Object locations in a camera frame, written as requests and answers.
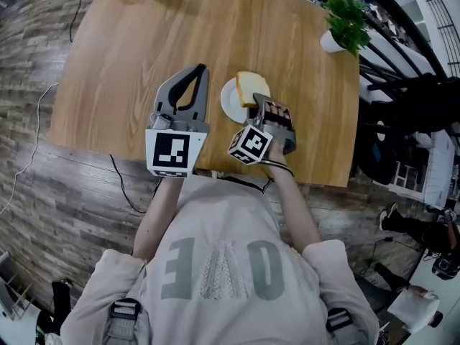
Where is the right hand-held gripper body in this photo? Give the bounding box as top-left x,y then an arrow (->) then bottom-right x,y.
226,98 -> 298,166

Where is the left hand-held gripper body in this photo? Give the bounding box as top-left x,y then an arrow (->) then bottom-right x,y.
144,111 -> 211,178

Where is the sliced bread with orange crust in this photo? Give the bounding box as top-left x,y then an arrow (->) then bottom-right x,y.
235,70 -> 272,109

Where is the white round plate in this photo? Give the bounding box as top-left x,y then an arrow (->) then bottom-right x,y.
220,77 -> 260,125

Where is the person's left forearm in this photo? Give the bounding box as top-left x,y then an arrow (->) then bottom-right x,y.
132,177 -> 185,264

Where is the person's right forearm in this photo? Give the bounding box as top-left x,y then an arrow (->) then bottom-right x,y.
267,140 -> 323,255

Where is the person's right hand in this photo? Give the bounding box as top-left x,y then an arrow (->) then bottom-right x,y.
265,103 -> 292,126

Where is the wooden table with white legs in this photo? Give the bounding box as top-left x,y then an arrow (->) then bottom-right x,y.
47,0 -> 362,188

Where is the green plant in white pot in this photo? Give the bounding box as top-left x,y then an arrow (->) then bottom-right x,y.
319,0 -> 372,58

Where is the person's beige printed shirt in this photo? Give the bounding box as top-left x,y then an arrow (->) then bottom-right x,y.
60,173 -> 380,345

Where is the black office chair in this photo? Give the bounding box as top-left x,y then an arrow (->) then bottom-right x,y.
359,73 -> 460,187

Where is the black curved metal railing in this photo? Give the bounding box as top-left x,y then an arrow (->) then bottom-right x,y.
251,0 -> 460,97

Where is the white side table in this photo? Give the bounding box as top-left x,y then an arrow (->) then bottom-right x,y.
390,130 -> 458,208

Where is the black floor cable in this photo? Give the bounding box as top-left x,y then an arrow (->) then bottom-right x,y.
109,153 -> 161,215

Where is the white floor cable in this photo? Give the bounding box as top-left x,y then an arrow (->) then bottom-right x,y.
0,81 -> 60,216

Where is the black strap buckle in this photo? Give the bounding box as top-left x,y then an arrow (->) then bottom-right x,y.
109,298 -> 142,320
325,307 -> 354,334

